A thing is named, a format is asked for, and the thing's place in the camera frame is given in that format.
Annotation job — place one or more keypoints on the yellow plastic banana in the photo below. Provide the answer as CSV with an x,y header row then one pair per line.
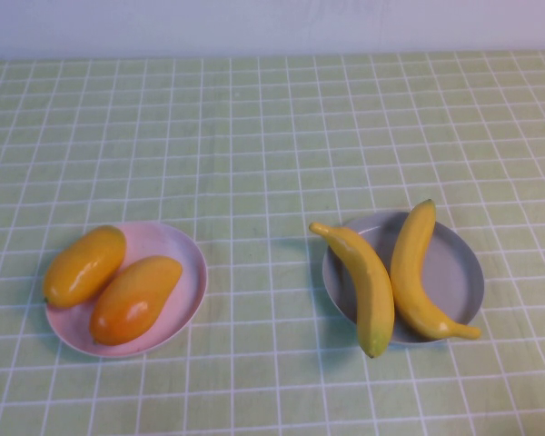
x,y
413,281
372,290

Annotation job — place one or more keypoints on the orange tinted plastic mango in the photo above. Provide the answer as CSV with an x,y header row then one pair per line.
x,y
136,300

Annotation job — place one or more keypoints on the yellow plastic mango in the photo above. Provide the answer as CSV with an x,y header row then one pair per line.
x,y
84,268

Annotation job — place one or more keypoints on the pink round plate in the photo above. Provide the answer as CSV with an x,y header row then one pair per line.
x,y
177,254

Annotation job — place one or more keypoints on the blue-grey round plate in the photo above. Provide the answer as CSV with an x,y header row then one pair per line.
x,y
454,272

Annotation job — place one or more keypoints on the green checkered tablecloth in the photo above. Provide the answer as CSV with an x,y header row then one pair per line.
x,y
254,136

